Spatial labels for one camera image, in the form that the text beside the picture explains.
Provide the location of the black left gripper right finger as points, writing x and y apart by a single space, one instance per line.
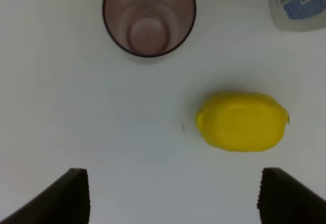
283 199

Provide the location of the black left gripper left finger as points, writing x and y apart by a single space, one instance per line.
67 200

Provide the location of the yellow lemon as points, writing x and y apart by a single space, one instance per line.
242 122

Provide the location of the translucent purple plastic cup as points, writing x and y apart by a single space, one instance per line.
149 28

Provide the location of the white bottle blue cap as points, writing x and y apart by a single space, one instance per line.
298 15

